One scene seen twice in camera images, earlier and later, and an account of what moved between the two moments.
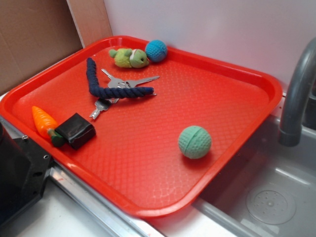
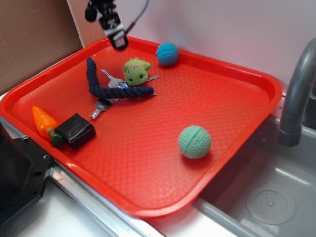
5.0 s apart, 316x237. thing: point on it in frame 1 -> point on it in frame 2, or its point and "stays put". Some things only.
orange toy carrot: [43, 122] stays put
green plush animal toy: [129, 58] -> [136, 72]
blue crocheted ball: [156, 50] -> [167, 54]
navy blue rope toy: [99, 92] stays put
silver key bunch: [102, 104] stays put
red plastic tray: [151, 126] stays put
